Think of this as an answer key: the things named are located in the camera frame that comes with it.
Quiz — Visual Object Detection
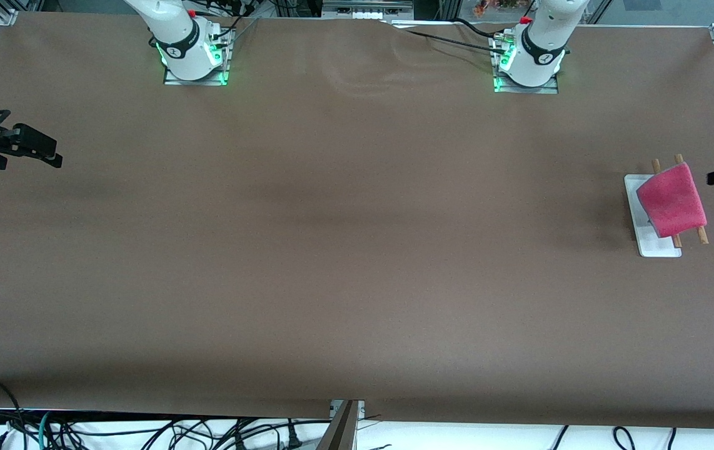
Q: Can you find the pink towel grey backing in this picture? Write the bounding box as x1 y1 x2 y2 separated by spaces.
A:
636 162 708 239

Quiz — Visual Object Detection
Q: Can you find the orange red object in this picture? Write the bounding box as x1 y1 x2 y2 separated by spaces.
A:
475 0 520 16

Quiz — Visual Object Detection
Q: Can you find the grey power strip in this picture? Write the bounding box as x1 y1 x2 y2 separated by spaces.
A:
323 0 414 21

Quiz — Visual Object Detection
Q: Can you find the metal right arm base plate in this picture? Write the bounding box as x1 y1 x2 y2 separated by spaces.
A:
163 28 231 87

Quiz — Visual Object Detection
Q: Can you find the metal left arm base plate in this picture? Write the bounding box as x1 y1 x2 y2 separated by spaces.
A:
493 34 560 94

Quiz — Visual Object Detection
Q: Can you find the short black table cable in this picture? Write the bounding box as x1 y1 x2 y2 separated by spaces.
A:
454 17 503 39

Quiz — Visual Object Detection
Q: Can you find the long black table cable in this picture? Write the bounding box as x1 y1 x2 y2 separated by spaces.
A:
382 21 508 56

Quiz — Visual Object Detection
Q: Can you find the black floor cable with plug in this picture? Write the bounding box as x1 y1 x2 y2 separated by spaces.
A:
232 419 333 450

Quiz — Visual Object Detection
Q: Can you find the small metal bracket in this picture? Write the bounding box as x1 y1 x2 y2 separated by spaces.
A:
330 400 366 421

